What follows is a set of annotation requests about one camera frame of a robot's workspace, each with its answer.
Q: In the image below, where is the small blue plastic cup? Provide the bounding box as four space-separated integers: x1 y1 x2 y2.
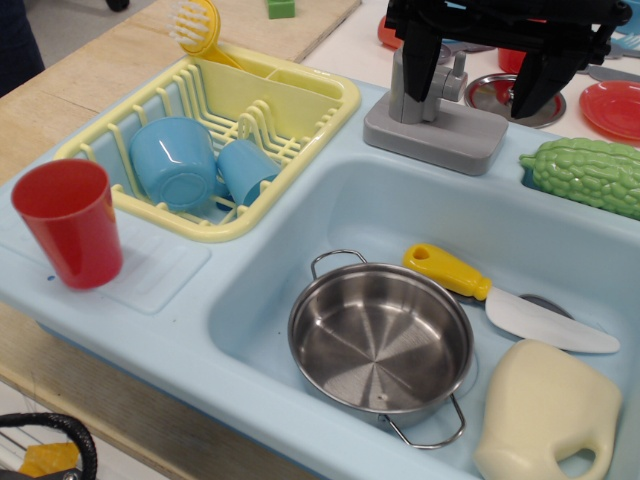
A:
217 139 280 207

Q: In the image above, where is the yellow cloth piece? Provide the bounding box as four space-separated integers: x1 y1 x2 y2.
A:
18 442 80 478

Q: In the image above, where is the round metal lid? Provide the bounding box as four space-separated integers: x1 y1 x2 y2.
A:
464 73 566 129

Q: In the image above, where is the yellow dish rack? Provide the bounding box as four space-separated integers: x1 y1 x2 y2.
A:
54 47 360 243

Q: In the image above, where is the red plastic plate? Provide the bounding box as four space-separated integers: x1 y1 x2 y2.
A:
579 80 639 143

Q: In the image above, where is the grey toy faucet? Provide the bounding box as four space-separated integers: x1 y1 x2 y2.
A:
363 49 508 176

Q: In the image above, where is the large blue plastic cup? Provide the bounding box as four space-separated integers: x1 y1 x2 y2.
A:
129 117 217 211

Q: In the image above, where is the yellow dish brush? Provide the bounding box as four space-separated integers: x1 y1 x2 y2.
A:
169 0 242 69

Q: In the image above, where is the black braided cable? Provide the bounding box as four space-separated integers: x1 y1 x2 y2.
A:
0 412 99 480

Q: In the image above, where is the light blue toy sink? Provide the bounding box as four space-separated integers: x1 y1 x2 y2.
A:
0 43 640 480

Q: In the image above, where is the stainless steel pot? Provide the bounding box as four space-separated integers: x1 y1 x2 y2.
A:
287 250 474 451

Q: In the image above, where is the green block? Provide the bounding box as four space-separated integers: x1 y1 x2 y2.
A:
266 0 296 20

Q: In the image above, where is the green toy bitter gourd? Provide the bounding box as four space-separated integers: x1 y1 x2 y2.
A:
519 138 639 220

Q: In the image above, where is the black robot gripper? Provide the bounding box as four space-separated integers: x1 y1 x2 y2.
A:
385 1 632 119

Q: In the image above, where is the yellow handled toy knife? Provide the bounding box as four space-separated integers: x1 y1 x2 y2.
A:
403 244 621 354

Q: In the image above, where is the red toy cup behind gripper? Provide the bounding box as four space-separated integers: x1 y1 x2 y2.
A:
377 16 403 50

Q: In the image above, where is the red plastic cup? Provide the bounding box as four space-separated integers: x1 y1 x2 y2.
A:
11 159 123 290

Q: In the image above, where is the cream plastic jug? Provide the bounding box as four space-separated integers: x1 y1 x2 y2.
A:
473 340 623 479

